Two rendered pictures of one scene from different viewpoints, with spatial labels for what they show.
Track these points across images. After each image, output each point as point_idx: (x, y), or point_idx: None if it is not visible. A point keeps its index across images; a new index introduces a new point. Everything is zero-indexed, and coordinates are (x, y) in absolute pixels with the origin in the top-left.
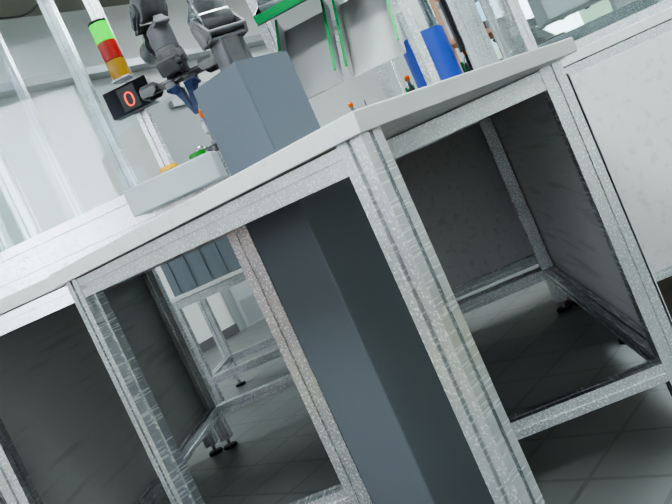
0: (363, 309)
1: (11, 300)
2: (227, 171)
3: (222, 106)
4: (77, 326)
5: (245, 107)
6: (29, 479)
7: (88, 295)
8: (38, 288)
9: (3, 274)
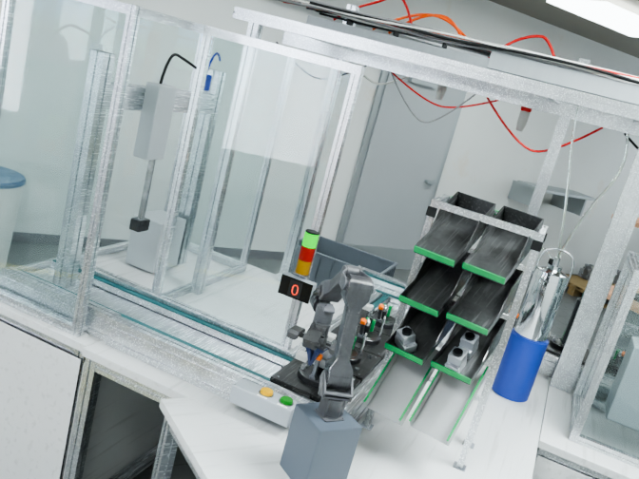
0: None
1: (138, 377)
2: None
3: (300, 432)
4: None
5: (308, 451)
6: (86, 450)
7: (170, 431)
8: (155, 385)
9: (147, 349)
